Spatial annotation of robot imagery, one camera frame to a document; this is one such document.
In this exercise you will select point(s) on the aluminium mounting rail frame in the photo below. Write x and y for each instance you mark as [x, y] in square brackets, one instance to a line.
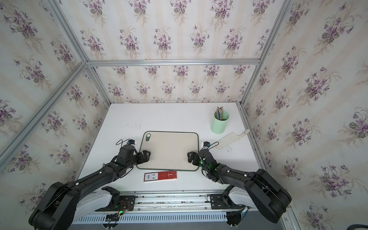
[167, 201]

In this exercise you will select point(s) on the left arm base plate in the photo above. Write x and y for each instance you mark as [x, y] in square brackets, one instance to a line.
[117, 201]

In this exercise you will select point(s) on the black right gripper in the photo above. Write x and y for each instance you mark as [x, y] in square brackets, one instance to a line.
[195, 156]

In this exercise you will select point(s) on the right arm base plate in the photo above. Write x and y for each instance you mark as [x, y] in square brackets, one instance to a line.
[219, 201]

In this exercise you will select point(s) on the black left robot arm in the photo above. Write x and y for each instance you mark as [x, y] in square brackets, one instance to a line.
[58, 206]

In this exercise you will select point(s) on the coloured pencils bundle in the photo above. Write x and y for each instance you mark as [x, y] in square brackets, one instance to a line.
[219, 113]

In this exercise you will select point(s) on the red rectangular box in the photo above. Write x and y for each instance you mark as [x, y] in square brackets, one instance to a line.
[160, 176]

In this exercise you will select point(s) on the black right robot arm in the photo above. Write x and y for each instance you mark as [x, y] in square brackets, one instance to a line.
[269, 197]

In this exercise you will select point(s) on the white cleaver knife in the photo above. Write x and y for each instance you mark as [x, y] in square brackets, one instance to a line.
[231, 138]

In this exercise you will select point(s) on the beige green-rimmed cutting board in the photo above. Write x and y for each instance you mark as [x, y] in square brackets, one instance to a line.
[168, 150]

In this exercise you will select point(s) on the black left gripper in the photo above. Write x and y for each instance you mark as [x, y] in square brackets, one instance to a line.
[146, 158]

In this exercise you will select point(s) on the mint green pencil cup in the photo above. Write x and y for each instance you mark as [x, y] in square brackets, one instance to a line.
[218, 126]

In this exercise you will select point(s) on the white vented strip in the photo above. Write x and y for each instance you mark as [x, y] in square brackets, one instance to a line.
[175, 217]

